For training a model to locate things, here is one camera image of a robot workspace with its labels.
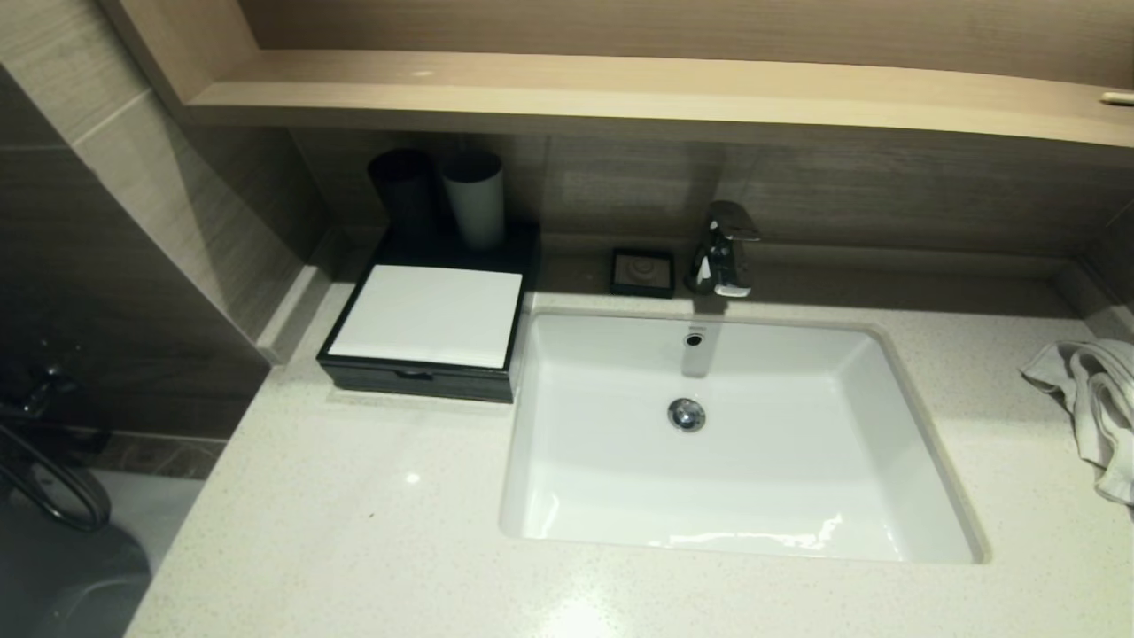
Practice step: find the black cup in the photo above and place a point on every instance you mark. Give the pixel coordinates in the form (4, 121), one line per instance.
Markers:
(403, 190)

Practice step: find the black box with white top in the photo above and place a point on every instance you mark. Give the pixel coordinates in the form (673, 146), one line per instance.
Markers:
(430, 319)

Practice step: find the black square soap dish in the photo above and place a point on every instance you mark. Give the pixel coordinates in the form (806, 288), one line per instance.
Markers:
(642, 273)

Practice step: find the black glossy tray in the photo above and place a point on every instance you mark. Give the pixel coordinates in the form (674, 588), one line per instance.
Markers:
(518, 244)

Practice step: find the grey cup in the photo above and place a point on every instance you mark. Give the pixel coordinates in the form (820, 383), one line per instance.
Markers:
(474, 204)

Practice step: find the chrome drain plug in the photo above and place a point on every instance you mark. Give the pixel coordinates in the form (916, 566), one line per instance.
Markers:
(687, 415)

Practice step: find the chrome faucet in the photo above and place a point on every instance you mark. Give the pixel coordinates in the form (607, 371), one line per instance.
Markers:
(722, 257)

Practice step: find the light wooden shelf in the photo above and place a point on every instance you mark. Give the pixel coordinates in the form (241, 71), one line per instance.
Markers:
(620, 89)

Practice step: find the white ceramic sink basin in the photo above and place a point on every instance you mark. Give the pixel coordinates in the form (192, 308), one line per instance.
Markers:
(753, 478)

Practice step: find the dark metal valve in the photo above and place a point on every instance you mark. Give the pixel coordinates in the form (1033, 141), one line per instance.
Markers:
(40, 390)

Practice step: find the white towel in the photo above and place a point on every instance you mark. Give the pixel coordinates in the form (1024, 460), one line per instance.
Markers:
(1094, 399)

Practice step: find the small pale object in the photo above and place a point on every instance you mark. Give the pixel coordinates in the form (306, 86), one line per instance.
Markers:
(1118, 97)

